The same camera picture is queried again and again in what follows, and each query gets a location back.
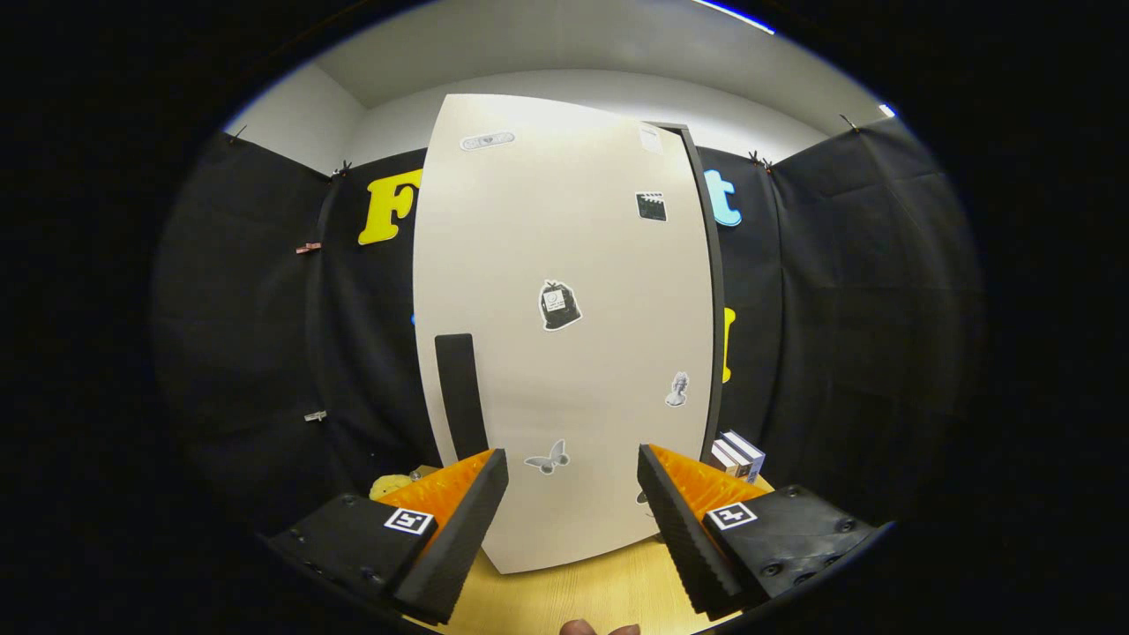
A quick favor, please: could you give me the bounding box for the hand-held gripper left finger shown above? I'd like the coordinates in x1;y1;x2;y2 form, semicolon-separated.
265;448;510;625

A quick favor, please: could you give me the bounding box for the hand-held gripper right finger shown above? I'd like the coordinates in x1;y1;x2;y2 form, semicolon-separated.
635;444;883;620

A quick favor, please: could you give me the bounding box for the black door handle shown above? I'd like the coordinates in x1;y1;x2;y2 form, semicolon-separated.
434;333;490;461

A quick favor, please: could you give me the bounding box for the grey shoe cabinet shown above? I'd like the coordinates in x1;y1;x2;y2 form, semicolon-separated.
653;122;726;459

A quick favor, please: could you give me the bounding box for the black backdrop cloth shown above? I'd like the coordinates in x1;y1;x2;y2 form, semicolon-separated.
154;115;984;539

